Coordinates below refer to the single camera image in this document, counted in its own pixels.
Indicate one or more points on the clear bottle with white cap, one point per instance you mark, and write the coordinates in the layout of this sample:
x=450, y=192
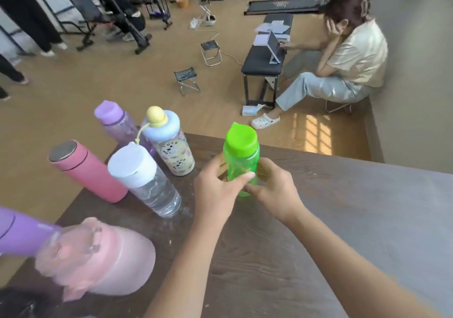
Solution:
x=148, y=180

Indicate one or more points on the green plastic water bottle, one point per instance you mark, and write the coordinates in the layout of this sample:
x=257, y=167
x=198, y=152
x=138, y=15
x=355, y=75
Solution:
x=240, y=148

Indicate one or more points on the person's left forearm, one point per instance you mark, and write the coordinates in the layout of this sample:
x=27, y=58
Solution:
x=187, y=271

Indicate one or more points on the person's right forearm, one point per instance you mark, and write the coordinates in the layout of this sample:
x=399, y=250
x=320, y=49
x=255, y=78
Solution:
x=350, y=268

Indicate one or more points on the person's right hand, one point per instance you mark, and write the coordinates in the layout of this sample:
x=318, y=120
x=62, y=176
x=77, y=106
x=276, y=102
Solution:
x=279, y=194

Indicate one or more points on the purple translucent water bottle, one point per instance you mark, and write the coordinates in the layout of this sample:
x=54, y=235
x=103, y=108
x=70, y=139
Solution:
x=118, y=123

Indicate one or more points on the pink thermos with steel lid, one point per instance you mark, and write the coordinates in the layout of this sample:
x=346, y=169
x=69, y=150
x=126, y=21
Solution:
x=88, y=172

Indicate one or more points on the black treadmill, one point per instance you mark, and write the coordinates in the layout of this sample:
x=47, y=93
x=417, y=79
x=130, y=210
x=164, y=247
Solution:
x=286, y=6

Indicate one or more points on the grey tablet on stand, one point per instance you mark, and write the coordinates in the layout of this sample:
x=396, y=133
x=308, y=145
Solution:
x=273, y=47

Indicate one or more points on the black weight bench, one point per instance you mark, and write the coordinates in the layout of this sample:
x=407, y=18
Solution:
x=88, y=10

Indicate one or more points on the white tissue pack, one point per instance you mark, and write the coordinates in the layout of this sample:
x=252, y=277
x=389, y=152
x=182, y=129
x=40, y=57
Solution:
x=252, y=110

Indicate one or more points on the purple matte bottle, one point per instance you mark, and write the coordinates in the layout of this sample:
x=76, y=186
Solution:
x=21, y=231

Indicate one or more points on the patterned bottle with blue lid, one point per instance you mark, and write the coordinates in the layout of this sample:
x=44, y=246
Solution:
x=173, y=148

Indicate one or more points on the person's left hand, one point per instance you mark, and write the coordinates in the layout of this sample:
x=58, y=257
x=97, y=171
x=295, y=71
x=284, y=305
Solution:
x=212, y=195

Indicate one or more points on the black padded bench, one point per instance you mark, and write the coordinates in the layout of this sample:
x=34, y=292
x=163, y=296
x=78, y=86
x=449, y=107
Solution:
x=263, y=56

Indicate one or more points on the metal frame stool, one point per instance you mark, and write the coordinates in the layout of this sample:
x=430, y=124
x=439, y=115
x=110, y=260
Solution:
x=339, y=106

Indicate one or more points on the white papers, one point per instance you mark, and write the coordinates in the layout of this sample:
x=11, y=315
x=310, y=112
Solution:
x=272, y=27

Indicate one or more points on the person's right thumb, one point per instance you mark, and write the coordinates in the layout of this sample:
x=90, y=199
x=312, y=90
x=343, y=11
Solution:
x=255, y=189

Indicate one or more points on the large pink frosted jug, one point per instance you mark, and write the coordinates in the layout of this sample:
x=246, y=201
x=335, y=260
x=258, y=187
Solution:
x=102, y=257

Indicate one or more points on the white clog shoe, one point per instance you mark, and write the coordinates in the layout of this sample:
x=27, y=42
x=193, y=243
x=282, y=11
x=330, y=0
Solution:
x=264, y=121

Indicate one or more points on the person's left thumb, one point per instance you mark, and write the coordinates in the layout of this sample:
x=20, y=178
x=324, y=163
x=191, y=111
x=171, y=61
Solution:
x=241, y=180

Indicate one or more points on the small dark folding stool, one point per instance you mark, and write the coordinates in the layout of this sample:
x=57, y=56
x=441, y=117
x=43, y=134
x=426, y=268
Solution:
x=210, y=47
x=185, y=75

